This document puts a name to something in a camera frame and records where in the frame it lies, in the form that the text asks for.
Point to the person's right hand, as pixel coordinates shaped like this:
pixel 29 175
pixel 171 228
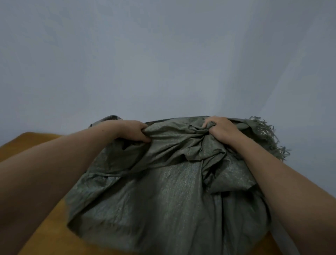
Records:
pixel 223 128

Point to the person's left hand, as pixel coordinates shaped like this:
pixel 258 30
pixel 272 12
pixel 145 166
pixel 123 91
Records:
pixel 130 130

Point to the person's left thumb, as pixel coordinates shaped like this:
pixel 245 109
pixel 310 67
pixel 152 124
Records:
pixel 144 137

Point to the person's right fingers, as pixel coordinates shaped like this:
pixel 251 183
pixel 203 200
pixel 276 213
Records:
pixel 210 123

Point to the grey fringed shawl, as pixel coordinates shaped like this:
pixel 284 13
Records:
pixel 168 189

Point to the person's right forearm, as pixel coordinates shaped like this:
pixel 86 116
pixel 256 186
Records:
pixel 286 189

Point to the person's left forearm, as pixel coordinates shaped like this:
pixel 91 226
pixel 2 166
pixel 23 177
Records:
pixel 52 168

